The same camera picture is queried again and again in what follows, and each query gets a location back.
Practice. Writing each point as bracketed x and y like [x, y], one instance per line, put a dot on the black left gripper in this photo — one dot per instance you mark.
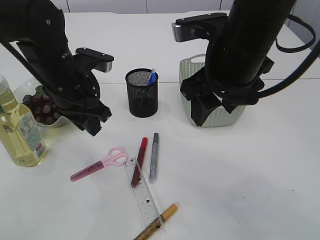
[87, 113]

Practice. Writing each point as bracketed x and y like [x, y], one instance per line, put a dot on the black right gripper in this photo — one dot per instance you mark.
[224, 81]

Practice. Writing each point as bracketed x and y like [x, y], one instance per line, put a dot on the pink scissors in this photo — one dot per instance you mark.
[116, 156]

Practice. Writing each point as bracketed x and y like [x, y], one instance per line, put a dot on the purple artificial grape bunch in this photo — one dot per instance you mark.
[42, 107]

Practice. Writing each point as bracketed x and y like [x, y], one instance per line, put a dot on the blue scissors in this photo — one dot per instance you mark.
[152, 77]

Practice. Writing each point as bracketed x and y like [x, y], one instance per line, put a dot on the yellow tea drink bottle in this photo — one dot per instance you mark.
[19, 132]

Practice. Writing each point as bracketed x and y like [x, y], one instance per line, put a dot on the grey glitter pen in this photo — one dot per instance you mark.
[153, 171]

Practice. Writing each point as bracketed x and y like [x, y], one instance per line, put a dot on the clear plastic ruler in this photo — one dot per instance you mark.
[143, 196]

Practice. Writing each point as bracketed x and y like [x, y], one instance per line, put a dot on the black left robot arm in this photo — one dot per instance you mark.
[33, 31]

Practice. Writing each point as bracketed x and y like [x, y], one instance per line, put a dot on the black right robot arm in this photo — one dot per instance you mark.
[236, 55]

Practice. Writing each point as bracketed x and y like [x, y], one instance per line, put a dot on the green woven plastic basket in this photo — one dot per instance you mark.
[219, 117]

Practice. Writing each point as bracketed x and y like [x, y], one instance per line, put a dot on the red marker pen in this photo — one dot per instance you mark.
[140, 159]

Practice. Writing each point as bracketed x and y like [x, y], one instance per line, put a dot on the black mesh pen holder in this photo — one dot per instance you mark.
[142, 98]

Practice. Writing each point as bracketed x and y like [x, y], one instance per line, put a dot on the pale green wavy plate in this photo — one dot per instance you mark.
[29, 87]

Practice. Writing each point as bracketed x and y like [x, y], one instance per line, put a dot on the gold marker pen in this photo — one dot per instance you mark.
[158, 223]

